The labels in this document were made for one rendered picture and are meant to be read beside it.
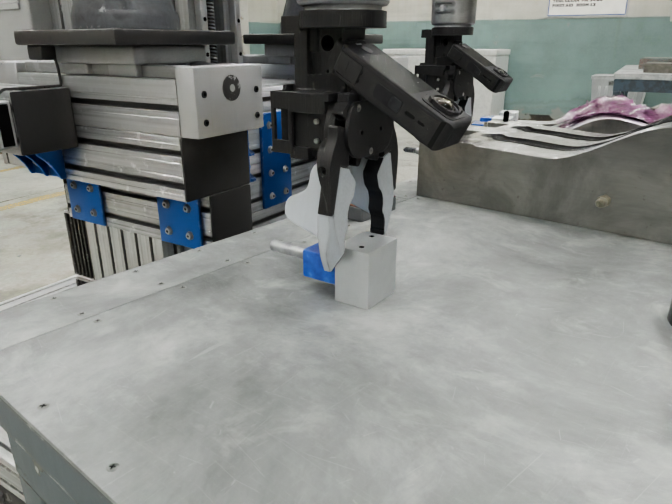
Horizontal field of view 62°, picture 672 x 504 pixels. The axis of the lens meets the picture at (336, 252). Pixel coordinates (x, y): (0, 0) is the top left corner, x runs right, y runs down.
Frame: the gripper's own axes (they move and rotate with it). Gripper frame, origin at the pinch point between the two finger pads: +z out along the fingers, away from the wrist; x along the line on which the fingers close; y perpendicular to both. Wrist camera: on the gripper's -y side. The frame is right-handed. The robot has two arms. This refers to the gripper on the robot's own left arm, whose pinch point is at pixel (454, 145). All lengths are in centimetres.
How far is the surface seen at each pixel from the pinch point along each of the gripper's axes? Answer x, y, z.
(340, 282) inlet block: 57, -18, 3
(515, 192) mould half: 20.2, -19.7, 1.6
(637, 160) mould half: 20.4, -33.9, -4.6
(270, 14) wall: -586, 631, -59
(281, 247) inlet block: 55, -10, 2
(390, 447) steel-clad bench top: 70, -33, 5
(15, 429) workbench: 82, -11, 7
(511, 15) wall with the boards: -672, 272, -51
